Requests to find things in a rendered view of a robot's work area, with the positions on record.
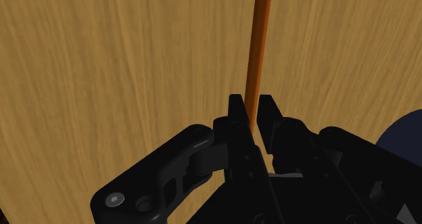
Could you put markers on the orange pencil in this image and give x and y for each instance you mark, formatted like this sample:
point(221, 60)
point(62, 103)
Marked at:
point(258, 51)

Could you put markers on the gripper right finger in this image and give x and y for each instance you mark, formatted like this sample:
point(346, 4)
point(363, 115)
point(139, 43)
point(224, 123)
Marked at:
point(296, 144)

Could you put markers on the dark blue round object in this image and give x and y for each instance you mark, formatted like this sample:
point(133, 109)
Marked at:
point(404, 137)

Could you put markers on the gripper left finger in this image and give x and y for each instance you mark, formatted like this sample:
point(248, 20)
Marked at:
point(237, 141)

